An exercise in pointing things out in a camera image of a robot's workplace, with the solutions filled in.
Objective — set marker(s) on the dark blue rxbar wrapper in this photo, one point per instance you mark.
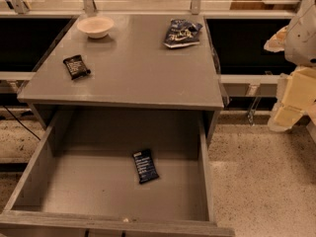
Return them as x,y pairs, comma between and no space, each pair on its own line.
145,166

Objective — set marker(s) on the white ceramic bowl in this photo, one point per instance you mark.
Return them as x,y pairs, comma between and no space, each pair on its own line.
95,27

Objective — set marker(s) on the grey cabinet with counter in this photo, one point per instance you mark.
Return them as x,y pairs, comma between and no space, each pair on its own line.
130,67

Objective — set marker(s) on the black snack bar wrapper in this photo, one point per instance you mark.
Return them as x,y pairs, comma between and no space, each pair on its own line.
76,67

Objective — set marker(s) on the blue chip bag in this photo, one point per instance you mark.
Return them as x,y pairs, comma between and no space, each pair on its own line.
182,33

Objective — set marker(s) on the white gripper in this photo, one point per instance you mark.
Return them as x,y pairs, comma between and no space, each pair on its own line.
301,41

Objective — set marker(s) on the grey open top drawer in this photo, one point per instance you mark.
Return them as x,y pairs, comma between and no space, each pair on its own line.
82,180

